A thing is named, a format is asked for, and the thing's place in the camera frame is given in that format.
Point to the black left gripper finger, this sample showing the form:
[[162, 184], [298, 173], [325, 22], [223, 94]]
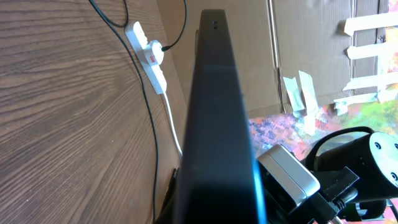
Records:
[[167, 210]]

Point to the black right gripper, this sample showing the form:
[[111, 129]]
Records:
[[336, 190]]

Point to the blue Galaxy smartphone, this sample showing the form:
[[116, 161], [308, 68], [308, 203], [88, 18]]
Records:
[[219, 180]]

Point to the white charger plug adapter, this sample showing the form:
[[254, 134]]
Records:
[[153, 53]]

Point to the brown cardboard back panel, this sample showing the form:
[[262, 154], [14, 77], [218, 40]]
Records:
[[277, 39]]

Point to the white power strip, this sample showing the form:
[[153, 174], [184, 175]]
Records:
[[138, 41]]

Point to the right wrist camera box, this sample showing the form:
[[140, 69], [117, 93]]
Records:
[[289, 183]]

